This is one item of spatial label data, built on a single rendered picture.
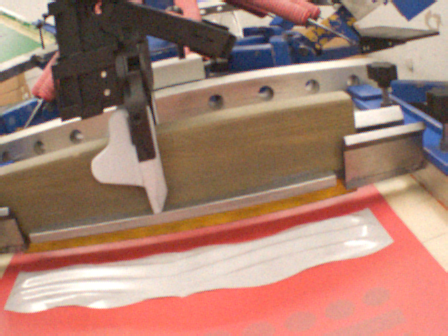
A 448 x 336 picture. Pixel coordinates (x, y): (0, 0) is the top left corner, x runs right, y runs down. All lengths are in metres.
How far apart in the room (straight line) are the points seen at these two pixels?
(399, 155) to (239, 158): 0.16
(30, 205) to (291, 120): 0.26
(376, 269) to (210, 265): 0.14
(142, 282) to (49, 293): 0.10
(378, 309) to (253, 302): 0.10
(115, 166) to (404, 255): 0.25
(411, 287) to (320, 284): 0.08
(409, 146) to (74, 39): 0.32
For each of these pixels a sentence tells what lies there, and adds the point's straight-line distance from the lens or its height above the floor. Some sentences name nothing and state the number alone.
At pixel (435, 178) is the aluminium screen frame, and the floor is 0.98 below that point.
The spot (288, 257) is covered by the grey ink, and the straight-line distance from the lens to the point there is 0.36.
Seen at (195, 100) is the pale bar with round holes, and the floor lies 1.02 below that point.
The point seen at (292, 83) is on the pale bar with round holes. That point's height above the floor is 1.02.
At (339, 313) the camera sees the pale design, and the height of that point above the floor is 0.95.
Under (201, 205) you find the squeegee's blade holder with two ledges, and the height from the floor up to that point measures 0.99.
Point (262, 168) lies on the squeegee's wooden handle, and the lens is 0.40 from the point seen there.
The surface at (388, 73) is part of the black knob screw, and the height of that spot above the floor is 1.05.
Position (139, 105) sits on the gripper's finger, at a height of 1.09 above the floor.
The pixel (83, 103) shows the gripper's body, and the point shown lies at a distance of 0.37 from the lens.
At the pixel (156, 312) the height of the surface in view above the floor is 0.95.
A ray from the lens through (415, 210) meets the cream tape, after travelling 0.42.
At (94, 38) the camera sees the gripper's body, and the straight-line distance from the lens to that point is 0.38.
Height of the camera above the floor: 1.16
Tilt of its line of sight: 22 degrees down
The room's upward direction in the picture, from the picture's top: 11 degrees counter-clockwise
